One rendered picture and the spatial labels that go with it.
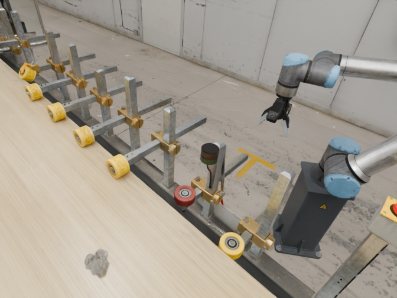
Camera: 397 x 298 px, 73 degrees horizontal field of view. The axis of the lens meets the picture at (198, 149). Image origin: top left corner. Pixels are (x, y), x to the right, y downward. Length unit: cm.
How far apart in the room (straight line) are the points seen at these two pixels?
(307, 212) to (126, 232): 116
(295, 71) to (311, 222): 101
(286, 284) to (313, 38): 288
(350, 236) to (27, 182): 209
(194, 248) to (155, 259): 12
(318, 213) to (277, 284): 77
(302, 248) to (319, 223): 29
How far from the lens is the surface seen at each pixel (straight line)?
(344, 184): 141
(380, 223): 75
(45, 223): 102
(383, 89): 353
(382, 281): 228
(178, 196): 100
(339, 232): 235
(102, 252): 89
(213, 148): 88
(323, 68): 119
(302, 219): 182
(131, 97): 122
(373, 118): 366
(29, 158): 127
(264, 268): 114
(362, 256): 86
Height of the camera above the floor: 167
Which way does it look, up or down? 40 degrees down
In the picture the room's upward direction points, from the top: 6 degrees clockwise
